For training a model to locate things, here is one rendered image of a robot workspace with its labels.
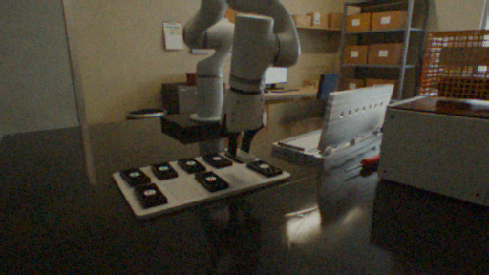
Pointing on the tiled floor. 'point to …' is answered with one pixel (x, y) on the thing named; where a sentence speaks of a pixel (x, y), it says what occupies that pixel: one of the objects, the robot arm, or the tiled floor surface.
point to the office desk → (287, 95)
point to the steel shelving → (385, 32)
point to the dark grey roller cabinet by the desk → (180, 97)
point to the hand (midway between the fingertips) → (239, 146)
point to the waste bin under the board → (144, 114)
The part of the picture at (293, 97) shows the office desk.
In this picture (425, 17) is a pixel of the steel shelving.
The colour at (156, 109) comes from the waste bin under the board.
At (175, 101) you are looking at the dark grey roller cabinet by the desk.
